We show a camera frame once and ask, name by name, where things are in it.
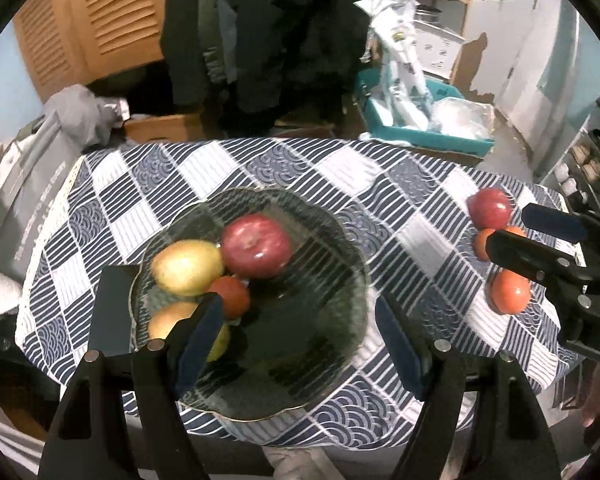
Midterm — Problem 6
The white plastic basket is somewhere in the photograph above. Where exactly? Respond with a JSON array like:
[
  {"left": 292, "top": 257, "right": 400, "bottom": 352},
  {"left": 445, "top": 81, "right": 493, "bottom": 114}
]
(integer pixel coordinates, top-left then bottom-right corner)
[{"left": 412, "top": 15, "right": 466, "bottom": 81}]

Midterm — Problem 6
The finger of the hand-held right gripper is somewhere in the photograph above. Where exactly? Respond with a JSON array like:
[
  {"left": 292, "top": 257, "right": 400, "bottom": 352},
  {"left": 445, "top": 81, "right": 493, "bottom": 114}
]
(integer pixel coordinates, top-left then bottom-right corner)
[
  {"left": 485, "top": 230, "right": 588, "bottom": 287},
  {"left": 521, "top": 203, "right": 600, "bottom": 247}
]

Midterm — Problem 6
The teal plastic bin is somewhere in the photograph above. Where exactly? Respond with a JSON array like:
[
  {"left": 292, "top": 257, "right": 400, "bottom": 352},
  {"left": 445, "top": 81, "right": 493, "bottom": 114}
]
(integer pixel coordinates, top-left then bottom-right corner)
[{"left": 356, "top": 69, "right": 496, "bottom": 156}]

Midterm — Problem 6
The person's right hand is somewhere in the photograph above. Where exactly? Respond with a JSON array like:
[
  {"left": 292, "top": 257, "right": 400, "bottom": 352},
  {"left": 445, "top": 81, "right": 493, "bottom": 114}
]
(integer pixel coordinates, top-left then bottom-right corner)
[{"left": 582, "top": 364, "right": 600, "bottom": 428}]

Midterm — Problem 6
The wooden shelf rack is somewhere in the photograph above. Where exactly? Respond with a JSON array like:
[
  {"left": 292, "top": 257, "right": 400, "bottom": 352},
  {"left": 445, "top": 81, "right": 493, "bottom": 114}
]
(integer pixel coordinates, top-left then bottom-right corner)
[{"left": 377, "top": 0, "right": 478, "bottom": 86}]

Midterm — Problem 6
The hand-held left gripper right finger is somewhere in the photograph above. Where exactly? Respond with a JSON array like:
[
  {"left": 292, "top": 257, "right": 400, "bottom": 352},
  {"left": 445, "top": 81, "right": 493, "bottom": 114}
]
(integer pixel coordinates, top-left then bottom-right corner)
[{"left": 375, "top": 294, "right": 563, "bottom": 480}]

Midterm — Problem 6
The red apple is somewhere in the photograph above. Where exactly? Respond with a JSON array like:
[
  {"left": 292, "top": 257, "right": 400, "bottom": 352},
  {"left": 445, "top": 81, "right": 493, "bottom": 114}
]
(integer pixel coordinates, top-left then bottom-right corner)
[
  {"left": 221, "top": 213, "right": 295, "bottom": 279},
  {"left": 467, "top": 187, "right": 513, "bottom": 231}
]

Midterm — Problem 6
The blue white patterned tablecloth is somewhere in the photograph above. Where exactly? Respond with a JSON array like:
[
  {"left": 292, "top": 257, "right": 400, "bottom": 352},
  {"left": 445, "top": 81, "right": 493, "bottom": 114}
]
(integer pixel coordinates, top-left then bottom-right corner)
[{"left": 15, "top": 137, "right": 588, "bottom": 443}]

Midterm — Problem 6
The grey tote bag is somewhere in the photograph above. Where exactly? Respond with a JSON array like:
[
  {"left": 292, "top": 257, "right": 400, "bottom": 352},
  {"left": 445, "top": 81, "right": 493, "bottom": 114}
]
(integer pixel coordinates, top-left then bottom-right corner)
[{"left": 0, "top": 115, "right": 88, "bottom": 283}]

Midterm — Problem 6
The metal shoe rack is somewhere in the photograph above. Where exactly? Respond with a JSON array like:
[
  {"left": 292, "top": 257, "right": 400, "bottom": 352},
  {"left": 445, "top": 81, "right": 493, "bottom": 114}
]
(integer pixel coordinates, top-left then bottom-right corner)
[{"left": 540, "top": 77, "right": 600, "bottom": 211}]

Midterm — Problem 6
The yellow mango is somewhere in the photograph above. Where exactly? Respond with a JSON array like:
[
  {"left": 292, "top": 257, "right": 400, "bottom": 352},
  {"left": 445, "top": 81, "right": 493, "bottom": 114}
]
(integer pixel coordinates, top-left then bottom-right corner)
[
  {"left": 147, "top": 301, "right": 231, "bottom": 363},
  {"left": 151, "top": 240, "right": 226, "bottom": 297}
]

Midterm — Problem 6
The grey jacket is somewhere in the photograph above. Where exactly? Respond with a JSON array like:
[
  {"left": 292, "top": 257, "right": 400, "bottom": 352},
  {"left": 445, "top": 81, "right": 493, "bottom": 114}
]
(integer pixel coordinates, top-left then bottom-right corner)
[{"left": 197, "top": 0, "right": 241, "bottom": 86}]

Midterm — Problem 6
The black hooded coat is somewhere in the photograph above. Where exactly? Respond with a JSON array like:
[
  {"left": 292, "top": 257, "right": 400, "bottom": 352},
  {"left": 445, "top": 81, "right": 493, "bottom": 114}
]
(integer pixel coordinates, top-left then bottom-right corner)
[{"left": 235, "top": 0, "right": 371, "bottom": 121}]

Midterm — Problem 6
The ribbed glass plate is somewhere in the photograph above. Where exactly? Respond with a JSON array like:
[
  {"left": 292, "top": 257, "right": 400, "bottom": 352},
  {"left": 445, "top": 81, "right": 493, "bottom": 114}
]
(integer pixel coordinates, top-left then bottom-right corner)
[{"left": 129, "top": 187, "right": 372, "bottom": 423}]

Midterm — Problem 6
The white patterned bag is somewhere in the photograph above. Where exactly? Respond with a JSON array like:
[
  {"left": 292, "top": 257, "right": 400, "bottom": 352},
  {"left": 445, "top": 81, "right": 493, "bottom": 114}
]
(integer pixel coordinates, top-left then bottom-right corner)
[{"left": 355, "top": 0, "right": 431, "bottom": 128}]

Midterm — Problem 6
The clear plastic bag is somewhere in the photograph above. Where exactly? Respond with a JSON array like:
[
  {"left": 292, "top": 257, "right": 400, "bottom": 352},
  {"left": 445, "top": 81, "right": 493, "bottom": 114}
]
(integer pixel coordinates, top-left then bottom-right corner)
[{"left": 427, "top": 97, "right": 496, "bottom": 142}]

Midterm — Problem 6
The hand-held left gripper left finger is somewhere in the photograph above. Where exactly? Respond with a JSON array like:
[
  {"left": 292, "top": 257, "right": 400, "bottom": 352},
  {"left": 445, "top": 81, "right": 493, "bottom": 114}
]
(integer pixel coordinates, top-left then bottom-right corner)
[{"left": 39, "top": 265, "right": 226, "bottom": 480}]

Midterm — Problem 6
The wooden louvered wardrobe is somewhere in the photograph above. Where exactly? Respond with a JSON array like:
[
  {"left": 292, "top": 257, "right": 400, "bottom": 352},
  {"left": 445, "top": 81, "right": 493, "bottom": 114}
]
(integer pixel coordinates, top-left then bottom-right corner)
[{"left": 12, "top": 0, "right": 173, "bottom": 101}]

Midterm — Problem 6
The wooden drawer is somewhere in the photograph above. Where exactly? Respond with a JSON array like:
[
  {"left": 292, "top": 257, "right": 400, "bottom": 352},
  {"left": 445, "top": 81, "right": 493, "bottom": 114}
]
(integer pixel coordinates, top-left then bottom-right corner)
[{"left": 125, "top": 114, "right": 206, "bottom": 143}]

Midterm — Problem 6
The orange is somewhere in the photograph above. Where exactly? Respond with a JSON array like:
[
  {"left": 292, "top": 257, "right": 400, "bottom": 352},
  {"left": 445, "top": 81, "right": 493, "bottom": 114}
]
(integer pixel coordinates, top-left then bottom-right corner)
[
  {"left": 474, "top": 226, "right": 527, "bottom": 262},
  {"left": 489, "top": 269, "right": 532, "bottom": 313},
  {"left": 207, "top": 276, "right": 252, "bottom": 321}
]

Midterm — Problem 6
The large cardboard box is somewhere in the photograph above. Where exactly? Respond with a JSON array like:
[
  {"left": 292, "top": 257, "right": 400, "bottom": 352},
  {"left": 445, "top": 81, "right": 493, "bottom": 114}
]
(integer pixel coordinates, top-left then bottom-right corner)
[{"left": 275, "top": 125, "right": 486, "bottom": 166}]

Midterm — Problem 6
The grey clothes pile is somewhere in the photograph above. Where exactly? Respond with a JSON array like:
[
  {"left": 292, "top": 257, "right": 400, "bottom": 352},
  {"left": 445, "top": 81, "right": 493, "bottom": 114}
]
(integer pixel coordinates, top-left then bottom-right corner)
[{"left": 42, "top": 85, "right": 131, "bottom": 153}]

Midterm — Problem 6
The black jacket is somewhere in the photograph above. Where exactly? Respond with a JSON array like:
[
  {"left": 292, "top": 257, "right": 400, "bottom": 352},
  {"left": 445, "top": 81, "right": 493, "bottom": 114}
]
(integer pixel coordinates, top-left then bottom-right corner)
[{"left": 160, "top": 0, "right": 211, "bottom": 111}]

